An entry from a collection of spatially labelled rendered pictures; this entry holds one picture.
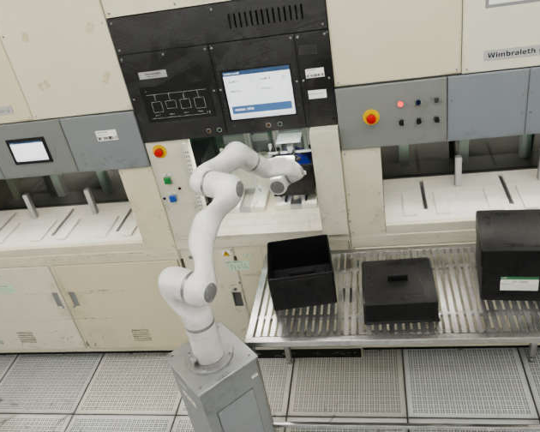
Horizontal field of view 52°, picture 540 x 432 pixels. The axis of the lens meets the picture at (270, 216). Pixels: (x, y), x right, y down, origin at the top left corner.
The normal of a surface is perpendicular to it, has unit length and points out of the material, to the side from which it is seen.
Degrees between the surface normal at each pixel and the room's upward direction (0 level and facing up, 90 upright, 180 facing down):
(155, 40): 90
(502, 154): 90
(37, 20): 90
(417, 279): 0
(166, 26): 90
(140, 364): 0
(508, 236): 0
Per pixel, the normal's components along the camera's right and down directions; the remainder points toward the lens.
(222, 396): 0.59, 0.34
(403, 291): -0.16, -0.83
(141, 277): -0.14, 0.54
